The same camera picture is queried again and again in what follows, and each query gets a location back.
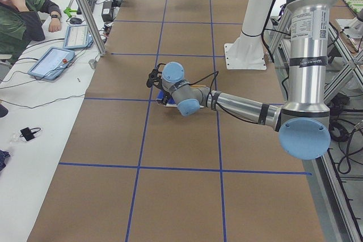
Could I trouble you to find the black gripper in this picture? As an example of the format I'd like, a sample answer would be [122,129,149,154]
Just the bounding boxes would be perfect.
[161,84,174,105]

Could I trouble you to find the blue microfiber towel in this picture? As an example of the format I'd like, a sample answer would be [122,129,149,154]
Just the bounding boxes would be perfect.
[155,90,175,106]

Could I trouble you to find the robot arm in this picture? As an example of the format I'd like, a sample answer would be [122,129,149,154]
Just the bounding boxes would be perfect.
[159,0,337,160]

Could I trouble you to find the left wooden rack rod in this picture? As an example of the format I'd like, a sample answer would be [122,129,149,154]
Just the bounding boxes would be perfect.
[190,84,209,88]

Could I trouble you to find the black power adapter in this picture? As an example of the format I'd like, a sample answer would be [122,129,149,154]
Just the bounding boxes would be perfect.
[102,1,114,22]

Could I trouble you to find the black computer mouse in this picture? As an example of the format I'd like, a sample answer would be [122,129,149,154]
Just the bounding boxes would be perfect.
[69,17,83,24]

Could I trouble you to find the green toy object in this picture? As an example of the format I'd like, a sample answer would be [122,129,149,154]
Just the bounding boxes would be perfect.
[63,7,77,18]

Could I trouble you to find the far blue teach pendant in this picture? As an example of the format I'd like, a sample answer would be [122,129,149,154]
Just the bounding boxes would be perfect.
[63,25,93,50]

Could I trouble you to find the blue teach pendant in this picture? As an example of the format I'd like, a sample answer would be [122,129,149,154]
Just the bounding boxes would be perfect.
[63,25,93,50]
[27,47,75,80]

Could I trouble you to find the near blue teach pendant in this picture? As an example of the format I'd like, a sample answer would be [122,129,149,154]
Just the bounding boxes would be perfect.
[27,47,75,80]

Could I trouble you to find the small black dongle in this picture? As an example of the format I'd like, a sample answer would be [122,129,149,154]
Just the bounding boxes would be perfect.
[20,127,41,142]

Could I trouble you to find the person in green shirt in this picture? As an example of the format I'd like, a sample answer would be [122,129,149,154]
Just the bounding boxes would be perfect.
[1,0,62,65]

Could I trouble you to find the dark blue cloth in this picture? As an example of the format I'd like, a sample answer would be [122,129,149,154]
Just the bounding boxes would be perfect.
[0,150,11,171]

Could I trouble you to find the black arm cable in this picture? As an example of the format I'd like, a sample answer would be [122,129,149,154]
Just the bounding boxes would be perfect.
[188,71,263,125]

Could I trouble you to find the aluminium frame post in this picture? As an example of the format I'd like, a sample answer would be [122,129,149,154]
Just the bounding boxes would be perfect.
[76,0,106,57]

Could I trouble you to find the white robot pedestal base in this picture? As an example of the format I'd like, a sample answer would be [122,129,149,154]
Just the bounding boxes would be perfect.
[223,0,286,71]

